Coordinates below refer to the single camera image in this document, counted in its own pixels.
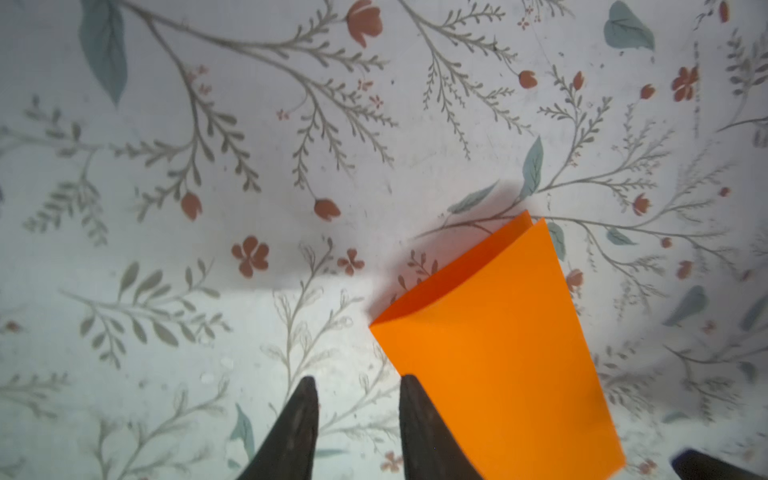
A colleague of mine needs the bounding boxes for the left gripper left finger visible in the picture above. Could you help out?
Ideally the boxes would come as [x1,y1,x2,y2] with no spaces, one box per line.
[239,376,319,480]

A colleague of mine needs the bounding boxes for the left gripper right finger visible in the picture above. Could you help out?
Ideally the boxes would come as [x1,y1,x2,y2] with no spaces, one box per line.
[399,374,482,480]

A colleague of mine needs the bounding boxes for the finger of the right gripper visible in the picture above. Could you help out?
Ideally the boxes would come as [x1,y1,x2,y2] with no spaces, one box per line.
[671,449,767,480]

